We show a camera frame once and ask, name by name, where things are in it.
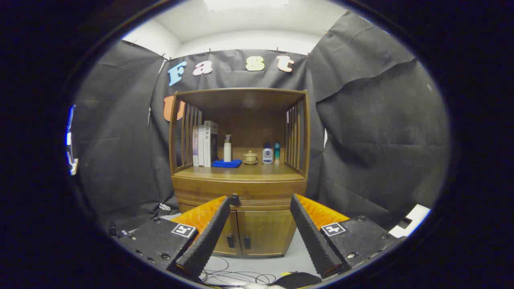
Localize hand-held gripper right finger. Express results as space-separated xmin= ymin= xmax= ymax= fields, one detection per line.
xmin=290 ymin=194 xmax=406 ymax=279

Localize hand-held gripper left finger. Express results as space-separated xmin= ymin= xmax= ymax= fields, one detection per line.
xmin=116 ymin=195 xmax=231 ymax=281

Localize wooden cabinet door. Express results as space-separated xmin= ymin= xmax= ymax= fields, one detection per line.
xmin=237 ymin=209 xmax=298 ymax=257
xmin=179 ymin=203 xmax=243 ymax=257

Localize wooden countertop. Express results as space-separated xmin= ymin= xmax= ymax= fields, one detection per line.
xmin=173 ymin=161 xmax=306 ymax=182

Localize wooden cabinet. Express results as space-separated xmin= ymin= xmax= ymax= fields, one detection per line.
xmin=169 ymin=88 xmax=312 ymax=258

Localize thin white book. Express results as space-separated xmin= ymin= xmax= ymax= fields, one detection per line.
xmin=198 ymin=124 xmax=205 ymax=167

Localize large dark-cover book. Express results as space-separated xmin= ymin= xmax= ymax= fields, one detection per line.
xmin=203 ymin=120 xmax=219 ymax=167

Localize ceiling light panel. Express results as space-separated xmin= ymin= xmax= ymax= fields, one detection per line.
xmin=203 ymin=0 xmax=290 ymax=10

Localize thin black floor cables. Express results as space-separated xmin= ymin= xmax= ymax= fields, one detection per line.
xmin=200 ymin=257 xmax=277 ymax=286

